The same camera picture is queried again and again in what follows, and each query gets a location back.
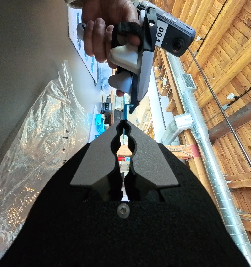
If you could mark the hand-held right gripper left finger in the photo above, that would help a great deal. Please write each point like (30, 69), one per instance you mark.
(96, 164)

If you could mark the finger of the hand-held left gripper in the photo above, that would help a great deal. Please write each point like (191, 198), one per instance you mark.
(145, 75)

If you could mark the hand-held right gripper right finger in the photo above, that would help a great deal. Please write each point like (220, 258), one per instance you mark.
(152, 164)

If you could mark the small screws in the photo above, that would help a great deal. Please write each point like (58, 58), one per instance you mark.
(64, 137)

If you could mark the person's left hand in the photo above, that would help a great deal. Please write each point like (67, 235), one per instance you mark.
(100, 31)

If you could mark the white ceiling spotlight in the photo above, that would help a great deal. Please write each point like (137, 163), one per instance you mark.
(230, 96)
(199, 38)

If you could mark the white crumpled wrap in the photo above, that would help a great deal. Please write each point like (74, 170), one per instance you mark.
(105, 83)

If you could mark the white air vent grille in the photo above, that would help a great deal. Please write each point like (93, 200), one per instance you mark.
(187, 81)

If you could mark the white foam tray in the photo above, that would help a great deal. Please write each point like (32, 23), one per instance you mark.
(92, 121)

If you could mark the grey timer with green display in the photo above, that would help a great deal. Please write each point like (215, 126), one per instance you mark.
(106, 107)

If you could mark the white instruction booklet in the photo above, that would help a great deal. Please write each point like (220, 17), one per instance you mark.
(90, 64)

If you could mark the clear plastic bag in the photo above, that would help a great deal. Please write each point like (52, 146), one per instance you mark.
(44, 135)

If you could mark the wooden wall shelves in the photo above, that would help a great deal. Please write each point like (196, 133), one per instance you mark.
(169, 104)

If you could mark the silver spiral air duct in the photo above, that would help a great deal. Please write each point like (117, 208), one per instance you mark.
(213, 166)

